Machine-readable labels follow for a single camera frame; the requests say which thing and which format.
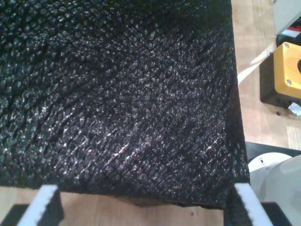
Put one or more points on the black bubble mat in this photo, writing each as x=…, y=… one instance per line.
x=117, y=94

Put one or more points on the grey control box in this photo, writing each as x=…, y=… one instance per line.
x=287, y=16

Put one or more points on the yellow emergency stop box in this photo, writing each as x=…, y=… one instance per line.
x=287, y=70

